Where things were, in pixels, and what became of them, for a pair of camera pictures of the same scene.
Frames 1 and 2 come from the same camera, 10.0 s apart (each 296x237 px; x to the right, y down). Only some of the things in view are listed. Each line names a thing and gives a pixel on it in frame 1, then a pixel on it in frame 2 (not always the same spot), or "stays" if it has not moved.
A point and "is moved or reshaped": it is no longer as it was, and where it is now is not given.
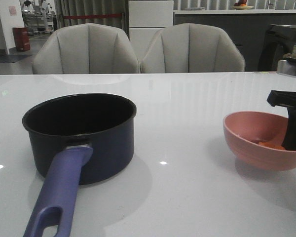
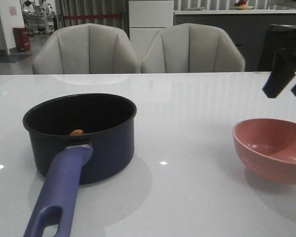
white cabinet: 146,19 stays
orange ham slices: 271,145 to 76,132
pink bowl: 256,139 is moved or reshaped
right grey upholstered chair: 192,47 stays
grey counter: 248,28 stays
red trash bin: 21,37 stays
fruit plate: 241,5 stays
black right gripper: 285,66 to 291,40
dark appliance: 279,40 stays
